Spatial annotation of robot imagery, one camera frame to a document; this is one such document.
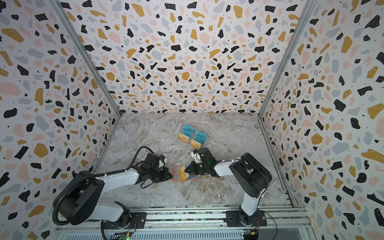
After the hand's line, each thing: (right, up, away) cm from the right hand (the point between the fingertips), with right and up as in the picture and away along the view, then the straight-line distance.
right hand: (184, 169), depth 87 cm
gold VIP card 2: (-2, +17, +14) cm, 22 cm away
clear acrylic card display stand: (+10, +13, +6) cm, 18 cm away
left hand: (-5, -3, 0) cm, 6 cm away
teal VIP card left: (+1, +22, +14) cm, 26 cm away
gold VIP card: (0, -4, +1) cm, 4 cm away
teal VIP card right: (+9, +18, +11) cm, 23 cm away
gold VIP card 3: (+6, +13, +11) cm, 18 cm away
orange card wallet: (-3, -3, +2) cm, 5 cm away
